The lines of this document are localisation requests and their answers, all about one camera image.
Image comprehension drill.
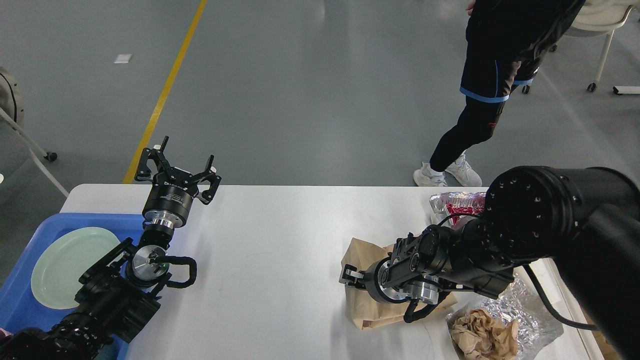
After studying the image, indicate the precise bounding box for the brown paper bag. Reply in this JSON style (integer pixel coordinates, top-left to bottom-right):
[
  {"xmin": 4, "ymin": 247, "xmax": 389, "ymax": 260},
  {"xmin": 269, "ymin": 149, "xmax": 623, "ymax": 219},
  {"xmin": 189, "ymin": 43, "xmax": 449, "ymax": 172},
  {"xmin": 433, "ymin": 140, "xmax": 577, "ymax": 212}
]
[{"xmin": 341, "ymin": 237, "xmax": 458, "ymax": 331}]

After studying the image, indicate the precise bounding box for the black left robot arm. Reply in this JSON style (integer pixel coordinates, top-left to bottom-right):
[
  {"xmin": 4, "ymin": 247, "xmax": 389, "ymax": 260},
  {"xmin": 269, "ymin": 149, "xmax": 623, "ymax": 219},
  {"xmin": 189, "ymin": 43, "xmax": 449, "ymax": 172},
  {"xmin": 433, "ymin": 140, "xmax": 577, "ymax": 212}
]
[{"xmin": 1, "ymin": 136, "xmax": 222, "ymax": 360}]

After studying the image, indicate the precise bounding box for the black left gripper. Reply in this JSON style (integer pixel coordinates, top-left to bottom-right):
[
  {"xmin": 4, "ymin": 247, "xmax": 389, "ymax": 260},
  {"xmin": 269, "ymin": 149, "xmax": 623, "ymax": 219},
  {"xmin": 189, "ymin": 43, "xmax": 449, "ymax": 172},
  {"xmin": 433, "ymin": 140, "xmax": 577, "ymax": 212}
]
[{"xmin": 135, "ymin": 136, "xmax": 222, "ymax": 229}]

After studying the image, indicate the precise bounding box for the pale green plate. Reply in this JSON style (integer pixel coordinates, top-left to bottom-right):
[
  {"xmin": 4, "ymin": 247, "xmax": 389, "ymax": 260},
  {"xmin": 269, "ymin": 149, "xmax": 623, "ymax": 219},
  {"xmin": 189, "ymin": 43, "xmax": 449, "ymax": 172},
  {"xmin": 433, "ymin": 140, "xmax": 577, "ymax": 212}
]
[{"xmin": 30, "ymin": 227, "xmax": 121, "ymax": 310}]

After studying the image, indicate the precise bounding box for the crumpled silver foil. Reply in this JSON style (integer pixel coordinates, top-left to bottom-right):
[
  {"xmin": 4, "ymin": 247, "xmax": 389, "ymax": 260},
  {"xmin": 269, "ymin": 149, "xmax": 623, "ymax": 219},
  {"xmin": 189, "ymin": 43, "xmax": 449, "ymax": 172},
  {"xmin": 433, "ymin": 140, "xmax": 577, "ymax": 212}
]
[{"xmin": 446, "ymin": 276, "xmax": 564, "ymax": 360}]

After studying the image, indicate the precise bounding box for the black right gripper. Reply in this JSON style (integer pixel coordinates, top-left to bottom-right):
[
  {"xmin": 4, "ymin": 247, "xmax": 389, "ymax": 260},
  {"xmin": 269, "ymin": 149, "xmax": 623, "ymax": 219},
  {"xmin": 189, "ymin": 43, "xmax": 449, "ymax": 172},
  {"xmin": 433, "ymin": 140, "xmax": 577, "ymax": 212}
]
[{"xmin": 339, "ymin": 257, "xmax": 441, "ymax": 305}]

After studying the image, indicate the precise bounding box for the white rolling chair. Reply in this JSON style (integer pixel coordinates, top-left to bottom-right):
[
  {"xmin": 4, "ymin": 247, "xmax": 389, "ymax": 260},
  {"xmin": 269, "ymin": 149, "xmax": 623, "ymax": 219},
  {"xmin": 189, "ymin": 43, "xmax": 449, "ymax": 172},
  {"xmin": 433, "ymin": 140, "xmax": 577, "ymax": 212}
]
[{"xmin": 520, "ymin": 0, "xmax": 640, "ymax": 95}]

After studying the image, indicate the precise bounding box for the grey chair at left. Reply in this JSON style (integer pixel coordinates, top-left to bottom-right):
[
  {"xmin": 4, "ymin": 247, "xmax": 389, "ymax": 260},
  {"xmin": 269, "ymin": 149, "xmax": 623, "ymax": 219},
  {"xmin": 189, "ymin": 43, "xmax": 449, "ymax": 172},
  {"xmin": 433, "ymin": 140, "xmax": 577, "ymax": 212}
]
[{"xmin": 0, "ymin": 67, "xmax": 69, "ymax": 198}]

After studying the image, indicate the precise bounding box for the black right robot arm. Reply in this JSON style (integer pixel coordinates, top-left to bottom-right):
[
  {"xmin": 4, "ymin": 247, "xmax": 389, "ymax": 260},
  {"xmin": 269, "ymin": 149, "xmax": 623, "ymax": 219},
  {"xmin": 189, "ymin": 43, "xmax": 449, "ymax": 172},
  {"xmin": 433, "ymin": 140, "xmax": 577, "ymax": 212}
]
[{"xmin": 339, "ymin": 166, "xmax": 640, "ymax": 360}]

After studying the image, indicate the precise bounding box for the pink cup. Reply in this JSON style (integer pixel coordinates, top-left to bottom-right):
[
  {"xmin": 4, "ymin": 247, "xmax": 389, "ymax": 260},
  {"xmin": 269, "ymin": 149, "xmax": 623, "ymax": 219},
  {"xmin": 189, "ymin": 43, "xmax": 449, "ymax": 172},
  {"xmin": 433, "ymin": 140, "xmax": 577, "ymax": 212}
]
[{"xmin": 0, "ymin": 328, "xmax": 13, "ymax": 340}]

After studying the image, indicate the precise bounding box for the person in black clothes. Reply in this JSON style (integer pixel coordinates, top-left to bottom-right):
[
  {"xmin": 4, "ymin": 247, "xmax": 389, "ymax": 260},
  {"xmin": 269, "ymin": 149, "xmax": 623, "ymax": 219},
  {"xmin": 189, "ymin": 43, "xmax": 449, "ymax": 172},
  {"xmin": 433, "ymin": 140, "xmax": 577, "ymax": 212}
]
[{"xmin": 413, "ymin": 0, "xmax": 585, "ymax": 187}]

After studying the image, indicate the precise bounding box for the silver red foil wrapper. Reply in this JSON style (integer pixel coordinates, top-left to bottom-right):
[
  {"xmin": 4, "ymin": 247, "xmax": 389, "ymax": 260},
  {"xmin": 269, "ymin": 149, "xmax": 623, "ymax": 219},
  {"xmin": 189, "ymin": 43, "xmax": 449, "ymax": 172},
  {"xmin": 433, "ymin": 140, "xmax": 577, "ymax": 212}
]
[{"xmin": 429, "ymin": 191, "xmax": 486, "ymax": 229}]

